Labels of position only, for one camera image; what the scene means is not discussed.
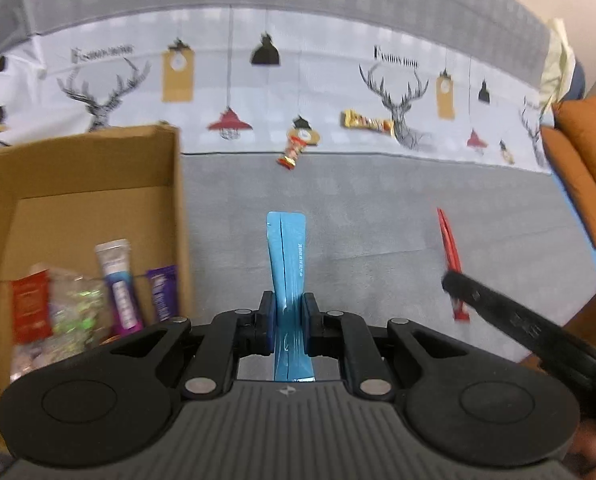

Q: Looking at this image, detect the orange pillow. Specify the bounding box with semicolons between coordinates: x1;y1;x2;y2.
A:
552;95;596;216
540;125;596;250

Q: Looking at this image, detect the blue snack packet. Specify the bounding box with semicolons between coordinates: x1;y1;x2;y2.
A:
266;211;316;383

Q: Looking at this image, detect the cardboard box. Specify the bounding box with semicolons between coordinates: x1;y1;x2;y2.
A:
0;125;195;448

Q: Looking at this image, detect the yellow red candy bar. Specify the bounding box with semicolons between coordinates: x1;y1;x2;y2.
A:
340;109;395;136

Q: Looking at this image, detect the red white wrapped candy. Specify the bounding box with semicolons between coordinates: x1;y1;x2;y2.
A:
276;129;323;172

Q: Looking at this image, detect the deer print grey bed cover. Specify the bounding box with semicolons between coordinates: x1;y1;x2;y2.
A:
0;0;596;381

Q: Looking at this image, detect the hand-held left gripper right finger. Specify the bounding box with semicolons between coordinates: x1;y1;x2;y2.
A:
300;292;471;401

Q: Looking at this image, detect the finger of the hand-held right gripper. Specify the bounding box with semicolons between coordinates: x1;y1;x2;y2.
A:
440;270;596;426

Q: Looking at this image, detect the red snack packet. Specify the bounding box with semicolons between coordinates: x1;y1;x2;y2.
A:
10;269;54;345

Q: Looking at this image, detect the clear bag of candies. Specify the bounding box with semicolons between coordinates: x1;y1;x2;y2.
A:
10;265;111;381

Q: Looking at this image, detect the white purple snack packet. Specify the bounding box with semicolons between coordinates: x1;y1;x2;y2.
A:
94;239;144;336

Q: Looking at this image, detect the long red snack stick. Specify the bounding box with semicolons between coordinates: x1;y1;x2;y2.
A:
436;207;471;322

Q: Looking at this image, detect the pale yellow cloth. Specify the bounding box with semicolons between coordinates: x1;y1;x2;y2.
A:
540;17;576;111

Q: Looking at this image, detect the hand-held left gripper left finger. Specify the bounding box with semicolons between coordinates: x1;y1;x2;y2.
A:
110;290;276;401

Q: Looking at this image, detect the purple candy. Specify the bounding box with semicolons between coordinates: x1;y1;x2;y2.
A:
146;265;179;323

